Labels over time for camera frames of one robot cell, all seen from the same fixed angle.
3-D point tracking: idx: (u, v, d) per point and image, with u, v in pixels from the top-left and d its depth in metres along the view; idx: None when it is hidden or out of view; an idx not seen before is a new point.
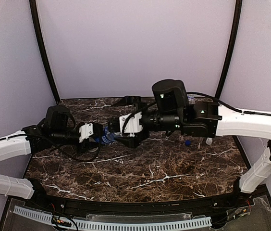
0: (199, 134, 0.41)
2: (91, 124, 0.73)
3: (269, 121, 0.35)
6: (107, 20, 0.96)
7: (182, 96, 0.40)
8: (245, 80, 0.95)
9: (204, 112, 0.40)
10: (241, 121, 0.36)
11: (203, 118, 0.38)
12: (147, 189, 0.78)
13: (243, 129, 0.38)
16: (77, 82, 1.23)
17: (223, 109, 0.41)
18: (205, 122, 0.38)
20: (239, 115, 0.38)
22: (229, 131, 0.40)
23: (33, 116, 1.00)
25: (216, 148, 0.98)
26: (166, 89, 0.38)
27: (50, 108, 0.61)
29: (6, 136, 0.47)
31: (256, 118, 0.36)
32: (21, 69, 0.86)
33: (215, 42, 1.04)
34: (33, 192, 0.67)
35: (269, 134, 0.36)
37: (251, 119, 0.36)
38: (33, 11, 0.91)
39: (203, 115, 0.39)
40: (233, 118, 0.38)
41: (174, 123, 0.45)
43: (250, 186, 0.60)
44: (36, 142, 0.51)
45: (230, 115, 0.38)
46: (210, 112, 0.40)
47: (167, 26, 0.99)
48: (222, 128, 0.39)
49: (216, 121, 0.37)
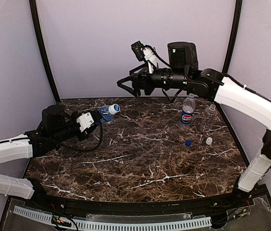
0: (199, 95, 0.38)
2: (88, 114, 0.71)
3: (268, 106, 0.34)
6: (107, 21, 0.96)
7: (191, 56, 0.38)
8: (245, 80, 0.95)
9: (210, 74, 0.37)
10: (244, 95, 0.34)
11: (207, 77, 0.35)
12: (147, 189, 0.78)
13: (240, 107, 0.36)
16: (77, 82, 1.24)
17: (227, 80, 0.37)
18: (208, 81, 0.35)
20: (241, 89, 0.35)
22: (226, 101, 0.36)
23: (33, 116, 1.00)
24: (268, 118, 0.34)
25: (217, 148, 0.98)
26: (178, 45, 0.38)
27: (44, 110, 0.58)
29: (10, 140, 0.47)
31: (258, 98, 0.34)
32: (21, 69, 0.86)
33: (215, 42, 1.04)
34: (33, 192, 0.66)
35: (264, 120, 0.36)
37: (253, 96, 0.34)
38: (33, 11, 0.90)
39: (207, 75, 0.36)
40: (236, 89, 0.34)
41: (178, 83, 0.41)
43: (248, 185, 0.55)
44: (38, 147, 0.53)
45: (233, 85, 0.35)
46: (215, 76, 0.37)
47: (167, 26, 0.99)
48: (220, 96, 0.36)
49: (217, 85, 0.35)
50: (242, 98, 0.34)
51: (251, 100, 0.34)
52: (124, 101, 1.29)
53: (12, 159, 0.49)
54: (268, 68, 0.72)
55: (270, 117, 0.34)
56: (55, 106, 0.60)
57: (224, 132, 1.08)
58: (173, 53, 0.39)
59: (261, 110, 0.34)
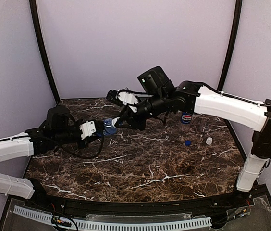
0: (180, 109, 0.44)
2: (92, 122, 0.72)
3: (248, 107, 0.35)
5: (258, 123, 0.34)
6: (107, 20, 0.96)
7: (159, 78, 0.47)
8: (245, 80, 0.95)
9: (186, 87, 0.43)
10: (219, 101, 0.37)
11: (182, 92, 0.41)
12: (147, 190, 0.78)
13: (220, 112, 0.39)
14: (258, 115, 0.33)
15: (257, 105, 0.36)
16: (77, 82, 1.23)
17: (204, 90, 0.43)
18: (183, 96, 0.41)
20: (218, 96, 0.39)
22: (206, 110, 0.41)
23: (33, 116, 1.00)
24: (251, 118, 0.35)
25: (217, 148, 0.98)
26: (145, 74, 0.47)
27: (49, 110, 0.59)
29: (11, 137, 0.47)
31: (235, 102, 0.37)
32: (21, 68, 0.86)
33: (215, 42, 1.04)
34: (33, 192, 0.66)
35: (248, 121, 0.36)
37: (229, 101, 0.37)
38: (33, 11, 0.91)
39: (182, 90, 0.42)
40: (212, 97, 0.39)
41: (162, 105, 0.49)
43: (246, 185, 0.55)
44: (39, 145, 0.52)
45: (209, 95, 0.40)
46: (191, 87, 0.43)
47: (167, 26, 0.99)
48: (199, 105, 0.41)
49: (194, 97, 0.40)
50: (219, 105, 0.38)
51: (226, 104, 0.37)
52: None
53: (14, 157, 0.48)
54: (267, 68, 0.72)
55: (251, 115, 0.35)
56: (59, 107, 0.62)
57: (224, 132, 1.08)
58: (144, 82, 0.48)
59: (240, 111, 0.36)
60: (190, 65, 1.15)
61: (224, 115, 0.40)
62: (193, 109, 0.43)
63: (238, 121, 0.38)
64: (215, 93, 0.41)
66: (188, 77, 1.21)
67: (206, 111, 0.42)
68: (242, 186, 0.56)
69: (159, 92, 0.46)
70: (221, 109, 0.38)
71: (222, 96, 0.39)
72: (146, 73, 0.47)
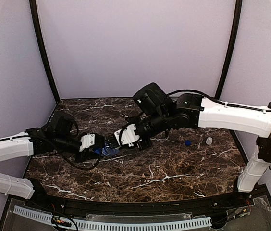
0: (184, 125, 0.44)
2: (92, 134, 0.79)
3: (253, 115, 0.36)
5: (265, 130, 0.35)
6: (107, 20, 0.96)
7: (154, 96, 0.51)
8: (245, 80, 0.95)
9: (187, 102, 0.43)
10: (225, 113, 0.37)
11: (185, 108, 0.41)
12: (147, 190, 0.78)
13: (226, 122, 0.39)
14: (265, 122, 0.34)
15: (262, 112, 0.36)
16: (77, 82, 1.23)
17: (207, 101, 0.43)
18: (186, 112, 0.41)
20: (222, 107, 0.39)
22: (211, 122, 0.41)
23: (33, 115, 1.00)
24: (258, 126, 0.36)
25: (216, 148, 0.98)
26: (141, 95, 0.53)
27: (57, 112, 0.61)
29: (10, 137, 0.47)
31: (240, 111, 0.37)
32: (21, 68, 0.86)
33: (215, 42, 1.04)
34: (33, 192, 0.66)
35: (254, 128, 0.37)
37: (235, 111, 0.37)
38: (33, 11, 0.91)
39: (185, 105, 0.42)
40: (216, 109, 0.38)
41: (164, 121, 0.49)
43: (246, 186, 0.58)
44: (39, 145, 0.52)
45: (214, 107, 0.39)
46: (192, 102, 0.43)
47: (167, 26, 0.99)
48: (203, 119, 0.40)
49: (198, 112, 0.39)
50: (225, 116, 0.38)
51: (232, 115, 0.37)
52: (124, 102, 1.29)
53: (14, 157, 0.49)
54: (267, 68, 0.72)
55: (258, 123, 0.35)
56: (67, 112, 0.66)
57: (224, 132, 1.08)
58: (141, 102, 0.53)
59: (247, 121, 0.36)
60: (190, 65, 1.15)
61: (230, 125, 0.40)
62: (197, 124, 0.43)
63: (245, 129, 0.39)
64: (218, 103, 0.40)
66: (188, 77, 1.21)
67: (212, 123, 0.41)
68: (243, 187, 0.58)
69: (158, 109, 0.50)
70: (227, 120, 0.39)
71: (226, 107, 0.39)
72: (141, 94, 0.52)
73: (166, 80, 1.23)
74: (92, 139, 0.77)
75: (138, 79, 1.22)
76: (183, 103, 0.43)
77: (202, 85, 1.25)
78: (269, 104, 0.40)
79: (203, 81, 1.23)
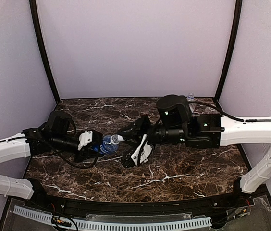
0: (203, 146, 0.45)
2: (90, 132, 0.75)
3: None
5: None
6: (107, 21, 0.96)
7: (186, 112, 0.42)
8: (245, 80, 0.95)
9: (207, 124, 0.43)
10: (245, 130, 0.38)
11: (208, 132, 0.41)
12: (147, 190, 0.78)
13: (245, 137, 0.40)
14: None
15: None
16: (77, 82, 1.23)
17: (225, 120, 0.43)
18: (210, 135, 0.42)
20: (240, 124, 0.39)
22: (231, 140, 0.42)
23: (32, 115, 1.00)
24: None
25: (216, 148, 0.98)
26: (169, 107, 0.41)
27: (53, 113, 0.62)
29: (6, 139, 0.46)
31: (259, 125, 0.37)
32: (21, 68, 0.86)
33: (215, 42, 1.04)
34: (33, 192, 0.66)
35: None
37: (253, 126, 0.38)
38: (33, 11, 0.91)
39: (207, 128, 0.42)
40: (235, 127, 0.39)
41: (178, 137, 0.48)
43: (252, 187, 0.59)
44: (36, 145, 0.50)
45: (233, 125, 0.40)
46: (212, 122, 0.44)
47: (167, 26, 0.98)
48: (225, 138, 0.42)
49: (219, 134, 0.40)
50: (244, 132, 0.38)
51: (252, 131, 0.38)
52: (124, 102, 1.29)
53: (11, 158, 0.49)
54: (267, 68, 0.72)
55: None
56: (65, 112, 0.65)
57: None
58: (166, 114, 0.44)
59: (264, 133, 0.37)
60: (190, 65, 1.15)
61: (251, 138, 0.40)
62: (219, 143, 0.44)
63: (265, 140, 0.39)
64: (237, 120, 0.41)
66: (188, 77, 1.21)
67: (231, 140, 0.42)
68: (248, 188, 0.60)
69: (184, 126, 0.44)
70: (247, 135, 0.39)
71: (244, 123, 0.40)
72: (171, 105, 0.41)
73: (166, 79, 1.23)
74: (89, 136, 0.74)
75: (137, 79, 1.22)
76: (203, 124, 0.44)
77: (202, 85, 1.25)
78: None
79: (203, 81, 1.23)
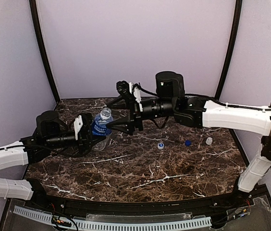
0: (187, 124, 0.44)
2: (79, 116, 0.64)
3: (252, 114, 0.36)
5: (264, 128, 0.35)
6: (107, 21, 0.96)
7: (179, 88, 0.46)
8: (245, 79, 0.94)
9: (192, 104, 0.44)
10: (226, 112, 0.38)
11: (191, 109, 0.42)
12: (147, 190, 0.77)
13: (227, 122, 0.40)
14: (264, 121, 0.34)
15: (261, 111, 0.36)
16: (76, 82, 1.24)
17: (210, 104, 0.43)
18: (190, 112, 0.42)
20: (223, 108, 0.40)
22: (214, 123, 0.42)
23: (32, 115, 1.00)
24: (261, 125, 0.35)
25: (216, 148, 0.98)
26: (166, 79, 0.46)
27: (39, 118, 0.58)
29: (5, 147, 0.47)
31: (244, 111, 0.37)
32: (21, 68, 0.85)
33: (215, 42, 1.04)
34: (33, 193, 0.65)
35: (255, 127, 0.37)
37: (235, 111, 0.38)
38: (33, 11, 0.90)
39: (190, 106, 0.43)
40: (216, 110, 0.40)
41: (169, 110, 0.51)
43: (248, 185, 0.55)
44: (33, 154, 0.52)
45: (215, 108, 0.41)
46: (198, 104, 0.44)
47: (167, 26, 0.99)
48: (208, 119, 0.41)
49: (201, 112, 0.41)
50: (226, 115, 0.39)
51: (234, 114, 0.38)
52: None
53: (12, 164, 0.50)
54: (267, 68, 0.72)
55: (258, 121, 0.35)
56: (50, 112, 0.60)
57: (224, 132, 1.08)
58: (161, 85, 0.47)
59: (247, 120, 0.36)
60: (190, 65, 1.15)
61: (232, 124, 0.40)
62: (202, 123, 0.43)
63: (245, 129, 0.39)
64: (220, 105, 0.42)
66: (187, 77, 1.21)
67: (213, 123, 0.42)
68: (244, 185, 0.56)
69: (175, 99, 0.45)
70: (227, 120, 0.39)
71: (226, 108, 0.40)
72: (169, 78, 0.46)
73: None
74: (79, 121, 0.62)
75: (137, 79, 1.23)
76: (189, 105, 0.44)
77: (202, 85, 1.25)
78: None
79: (203, 81, 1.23)
